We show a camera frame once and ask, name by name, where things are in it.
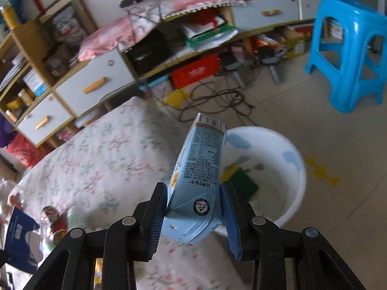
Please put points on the white drawer with round sticker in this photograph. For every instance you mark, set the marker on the white drawer with round sticker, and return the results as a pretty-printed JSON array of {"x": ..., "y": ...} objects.
[{"x": 99, "y": 72}]

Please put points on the red drink can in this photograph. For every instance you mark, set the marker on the red drink can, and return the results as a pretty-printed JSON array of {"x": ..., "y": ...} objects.
[{"x": 54, "y": 223}]

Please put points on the pink floral cloth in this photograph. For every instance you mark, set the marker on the pink floral cloth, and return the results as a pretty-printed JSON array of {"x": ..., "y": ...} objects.
[{"x": 121, "y": 30}]

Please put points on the yellow paper sheet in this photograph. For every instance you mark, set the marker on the yellow paper sheet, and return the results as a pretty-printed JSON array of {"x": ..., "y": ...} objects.
[{"x": 175, "y": 98}]

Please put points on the red box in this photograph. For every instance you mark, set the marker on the red box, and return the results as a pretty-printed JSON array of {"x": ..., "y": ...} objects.
[{"x": 193, "y": 72}]

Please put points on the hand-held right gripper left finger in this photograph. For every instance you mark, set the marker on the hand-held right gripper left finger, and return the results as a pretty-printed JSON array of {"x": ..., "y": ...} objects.
[{"x": 157, "y": 235}]

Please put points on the black box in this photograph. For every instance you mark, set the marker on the black box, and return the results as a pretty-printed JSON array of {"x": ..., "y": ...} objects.
[{"x": 151, "y": 54}]

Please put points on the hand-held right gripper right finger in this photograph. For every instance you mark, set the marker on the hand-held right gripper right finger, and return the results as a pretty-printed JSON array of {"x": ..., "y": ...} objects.
[{"x": 231, "y": 229}]

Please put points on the small white drawer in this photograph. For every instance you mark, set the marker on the small white drawer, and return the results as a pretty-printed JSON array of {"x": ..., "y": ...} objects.
[{"x": 310, "y": 6}]

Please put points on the black chair back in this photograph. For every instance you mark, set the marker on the black chair back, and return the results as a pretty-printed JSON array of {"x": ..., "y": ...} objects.
[{"x": 121, "y": 90}]

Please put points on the stack of books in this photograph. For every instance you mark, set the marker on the stack of books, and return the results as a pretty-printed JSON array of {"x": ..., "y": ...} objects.
[{"x": 12, "y": 72}]

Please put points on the light blue milk carton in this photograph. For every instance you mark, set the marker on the light blue milk carton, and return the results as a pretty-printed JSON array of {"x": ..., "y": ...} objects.
[{"x": 196, "y": 169}]

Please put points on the yellow canister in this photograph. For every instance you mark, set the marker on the yellow canister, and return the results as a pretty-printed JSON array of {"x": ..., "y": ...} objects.
[{"x": 10, "y": 18}]

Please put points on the wooden drawer cabinet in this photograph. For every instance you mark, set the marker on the wooden drawer cabinet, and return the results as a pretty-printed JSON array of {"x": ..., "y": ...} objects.
[{"x": 87, "y": 12}]

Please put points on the blue plastic strip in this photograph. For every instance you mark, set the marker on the blue plastic strip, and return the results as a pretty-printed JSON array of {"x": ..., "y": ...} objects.
[{"x": 154, "y": 82}]

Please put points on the blue plastic stool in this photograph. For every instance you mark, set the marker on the blue plastic stool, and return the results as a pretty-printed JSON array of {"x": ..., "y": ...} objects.
[{"x": 344, "y": 9}]

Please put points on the floral tablecloth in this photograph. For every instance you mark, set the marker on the floral tablecloth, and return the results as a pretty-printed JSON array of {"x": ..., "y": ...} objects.
[{"x": 105, "y": 163}]

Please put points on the stack of folded coloured cloths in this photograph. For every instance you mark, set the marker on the stack of folded coloured cloths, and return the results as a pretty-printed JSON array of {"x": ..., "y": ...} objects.
[{"x": 208, "y": 33}]

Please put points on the red bag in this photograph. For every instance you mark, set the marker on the red bag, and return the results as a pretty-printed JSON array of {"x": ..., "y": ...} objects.
[{"x": 24, "y": 152}]

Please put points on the white plastic basin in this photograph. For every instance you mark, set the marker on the white plastic basin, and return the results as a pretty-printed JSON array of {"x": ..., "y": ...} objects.
[{"x": 272, "y": 169}]

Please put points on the white bottle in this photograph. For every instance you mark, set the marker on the white bottle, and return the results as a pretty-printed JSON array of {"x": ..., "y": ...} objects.
[{"x": 75, "y": 217}]

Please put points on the yellow container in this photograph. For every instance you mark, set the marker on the yellow container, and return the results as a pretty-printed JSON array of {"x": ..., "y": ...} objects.
[{"x": 13, "y": 104}]

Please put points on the blue and white box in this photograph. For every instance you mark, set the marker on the blue and white box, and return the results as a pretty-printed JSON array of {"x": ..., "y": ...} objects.
[{"x": 36, "y": 83}]

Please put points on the dark blue box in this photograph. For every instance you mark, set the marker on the dark blue box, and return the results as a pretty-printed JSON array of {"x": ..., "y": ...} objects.
[{"x": 18, "y": 241}]

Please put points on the purple bag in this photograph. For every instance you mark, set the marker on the purple bag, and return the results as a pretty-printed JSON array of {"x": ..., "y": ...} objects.
[{"x": 6, "y": 130}]

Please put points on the yellow cardboard box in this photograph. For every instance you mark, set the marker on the yellow cardboard box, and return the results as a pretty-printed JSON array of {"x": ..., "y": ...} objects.
[{"x": 299, "y": 45}]

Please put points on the green sponge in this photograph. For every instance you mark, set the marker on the green sponge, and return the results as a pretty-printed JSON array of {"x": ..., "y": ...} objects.
[{"x": 243, "y": 184}]

